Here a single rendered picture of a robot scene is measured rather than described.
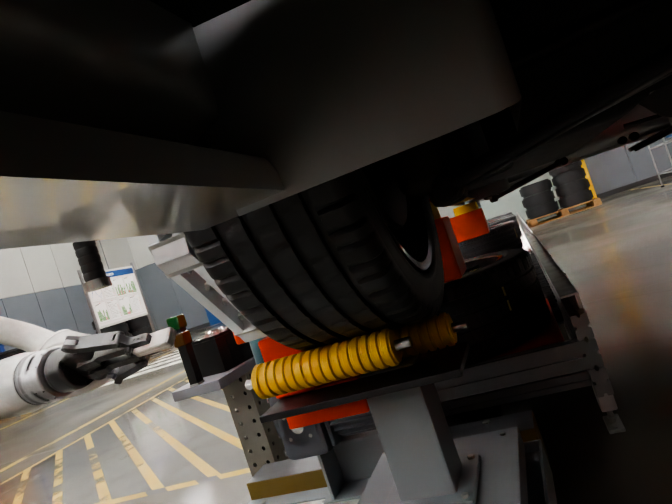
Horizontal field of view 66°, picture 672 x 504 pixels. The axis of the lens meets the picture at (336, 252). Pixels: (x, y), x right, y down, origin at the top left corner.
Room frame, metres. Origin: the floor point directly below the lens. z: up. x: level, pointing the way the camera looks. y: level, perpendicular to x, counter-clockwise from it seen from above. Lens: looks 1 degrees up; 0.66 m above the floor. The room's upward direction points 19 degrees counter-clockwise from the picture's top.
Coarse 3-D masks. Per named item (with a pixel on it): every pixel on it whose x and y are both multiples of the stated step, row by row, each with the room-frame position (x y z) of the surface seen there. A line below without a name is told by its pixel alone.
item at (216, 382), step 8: (248, 360) 1.65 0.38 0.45; (232, 368) 1.59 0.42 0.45; (240, 368) 1.58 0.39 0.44; (248, 368) 1.62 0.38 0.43; (208, 376) 1.60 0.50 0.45; (216, 376) 1.54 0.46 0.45; (224, 376) 1.50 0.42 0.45; (232, 376) 1.53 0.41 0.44; (240, 376) 1.57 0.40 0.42; (200, 384) 1.49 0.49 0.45; (208, 384) 1.48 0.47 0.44; (216, 384) 1.47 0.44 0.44; (224, 384) 1.49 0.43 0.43; (176, 392) 1.52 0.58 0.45; (184, 392) 1.51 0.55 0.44; (192, 392) 1.50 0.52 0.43; (200, 392) 1.49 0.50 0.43; (208, 392) 1.48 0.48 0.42; (176, 400) 1.52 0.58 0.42
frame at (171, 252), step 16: (160, 240) 0.73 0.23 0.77; (176, 240) 0.71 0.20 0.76; (160, 256) 0.73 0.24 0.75; (176, 256) 0.72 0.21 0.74; (192, 256) 0.72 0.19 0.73; (176, 272) 0.74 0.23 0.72; (192, 272) 0.77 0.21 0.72; (192, 288) 0.77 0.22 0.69; (208, 288) 0.80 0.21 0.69; (208, 304) 0.80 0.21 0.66; (224, 304) 0.83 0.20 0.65; (224, 320) 0.83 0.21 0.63; (240, 320) 0.85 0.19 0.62; (240, 336) 0.86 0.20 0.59; (256, 336) 0.86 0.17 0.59
